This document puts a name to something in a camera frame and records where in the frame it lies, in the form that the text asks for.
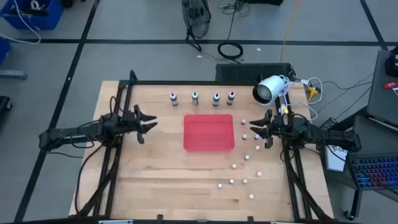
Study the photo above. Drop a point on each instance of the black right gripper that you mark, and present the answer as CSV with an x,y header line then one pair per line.
x,y
280,126

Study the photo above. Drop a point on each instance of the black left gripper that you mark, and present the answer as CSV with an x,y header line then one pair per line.
x,y
130,121

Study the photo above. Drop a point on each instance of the large dark-capped dye bottle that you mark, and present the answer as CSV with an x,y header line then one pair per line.
x,y
230,98

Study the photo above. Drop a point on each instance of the large green-capped dye bottle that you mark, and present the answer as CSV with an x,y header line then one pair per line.
x,y
195,98

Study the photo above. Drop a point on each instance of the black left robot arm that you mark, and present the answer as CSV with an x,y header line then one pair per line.
x,y
62,135

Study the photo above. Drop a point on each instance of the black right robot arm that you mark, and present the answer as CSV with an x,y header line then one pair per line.
x,y
335,138

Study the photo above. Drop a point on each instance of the large purple-capped dye bottle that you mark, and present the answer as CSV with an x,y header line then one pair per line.
x,y
173,99

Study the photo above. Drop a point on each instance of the white spot lamp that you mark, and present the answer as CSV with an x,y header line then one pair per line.
x,y
272,87

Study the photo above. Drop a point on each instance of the large blue-capped dye bottle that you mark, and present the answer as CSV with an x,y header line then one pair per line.
x,y
216,99

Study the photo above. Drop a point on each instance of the red plastic tray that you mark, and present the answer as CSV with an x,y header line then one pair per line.
x,y
208,133

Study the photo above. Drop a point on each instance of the black computer tower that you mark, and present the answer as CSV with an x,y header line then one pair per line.
x,y
253,72

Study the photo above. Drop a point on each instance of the yellow power plug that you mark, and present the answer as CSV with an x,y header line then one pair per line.
x,y
312,91

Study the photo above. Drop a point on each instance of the white printed paper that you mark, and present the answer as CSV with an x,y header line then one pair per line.
x,y
334,160

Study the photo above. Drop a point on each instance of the black table clamp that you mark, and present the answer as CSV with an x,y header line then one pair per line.
x,y
250,219
160,217

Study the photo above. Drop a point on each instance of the silver metal plate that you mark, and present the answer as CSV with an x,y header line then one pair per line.
x,y
115,221

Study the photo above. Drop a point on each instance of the black floor fan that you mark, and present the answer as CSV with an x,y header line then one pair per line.
x,y
196,17

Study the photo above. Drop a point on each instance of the black rolling cart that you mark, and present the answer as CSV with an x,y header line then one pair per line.
x,y
357,202

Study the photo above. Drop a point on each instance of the laptop with RGB keyboard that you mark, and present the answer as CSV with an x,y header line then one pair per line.
x,y
374,172

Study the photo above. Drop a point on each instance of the small red object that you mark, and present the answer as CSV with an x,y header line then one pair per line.
x,y
391,85

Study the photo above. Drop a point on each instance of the grey metal base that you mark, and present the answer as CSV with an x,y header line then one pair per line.
x,y
12,74

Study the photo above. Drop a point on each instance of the black floor object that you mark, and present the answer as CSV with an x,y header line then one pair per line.
x,y
4,104

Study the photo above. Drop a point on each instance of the black device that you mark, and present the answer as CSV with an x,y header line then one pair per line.
x,y
393,62

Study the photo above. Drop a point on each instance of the blue plastic bin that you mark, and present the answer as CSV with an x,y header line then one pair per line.
x,y
34,18

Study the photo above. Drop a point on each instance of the blue container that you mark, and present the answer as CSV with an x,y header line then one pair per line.
x,y
3,49

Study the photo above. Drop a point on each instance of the black aluminium table frame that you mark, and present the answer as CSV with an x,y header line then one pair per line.
x,y
186,82

